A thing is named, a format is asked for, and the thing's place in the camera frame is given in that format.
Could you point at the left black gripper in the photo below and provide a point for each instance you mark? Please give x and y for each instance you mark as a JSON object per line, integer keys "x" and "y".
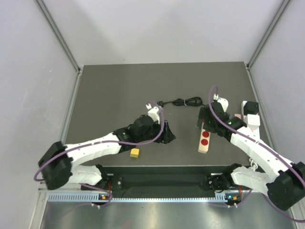
{"x": 166, "y": 136}

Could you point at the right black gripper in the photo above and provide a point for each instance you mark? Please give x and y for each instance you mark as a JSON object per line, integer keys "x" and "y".
{"x": 203, "y": 115}

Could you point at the white red power strip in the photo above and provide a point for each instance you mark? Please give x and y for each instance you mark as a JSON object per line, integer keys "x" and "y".
{"x": 204, "y": 141}

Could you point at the yellow USB charger plug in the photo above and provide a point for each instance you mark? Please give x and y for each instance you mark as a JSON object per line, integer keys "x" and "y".
{"x": 134, "y": 153}

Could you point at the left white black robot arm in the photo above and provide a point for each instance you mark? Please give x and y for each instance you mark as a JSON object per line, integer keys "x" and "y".
{"x": 64, "y": 164}

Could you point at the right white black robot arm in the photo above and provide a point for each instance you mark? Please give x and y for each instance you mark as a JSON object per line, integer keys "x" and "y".
{"x": 269, "y": 173}

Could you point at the black adapter on white strip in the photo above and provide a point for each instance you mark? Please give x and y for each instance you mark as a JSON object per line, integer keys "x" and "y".
{"x": 251, "y": 108}

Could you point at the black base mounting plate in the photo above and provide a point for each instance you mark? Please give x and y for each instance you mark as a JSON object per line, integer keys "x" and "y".
{"x": 124, "y": 181}

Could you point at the grey slotted cable duct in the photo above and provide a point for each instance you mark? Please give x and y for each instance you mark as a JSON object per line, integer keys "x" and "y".
{"x": 98, "y": 197}

